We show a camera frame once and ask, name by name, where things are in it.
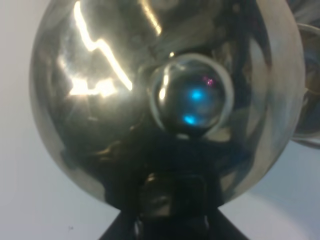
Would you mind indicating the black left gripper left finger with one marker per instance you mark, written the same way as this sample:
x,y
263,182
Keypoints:
x,y
124,227

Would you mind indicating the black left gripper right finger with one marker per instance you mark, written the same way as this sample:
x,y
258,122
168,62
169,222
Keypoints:
x,y
217,226

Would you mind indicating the stainless steel teapot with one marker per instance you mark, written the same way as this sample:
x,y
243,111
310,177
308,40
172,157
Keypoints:
x,y
166,108

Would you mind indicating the near stainless steel teacup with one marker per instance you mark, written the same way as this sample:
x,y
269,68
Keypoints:
x,y
307,131

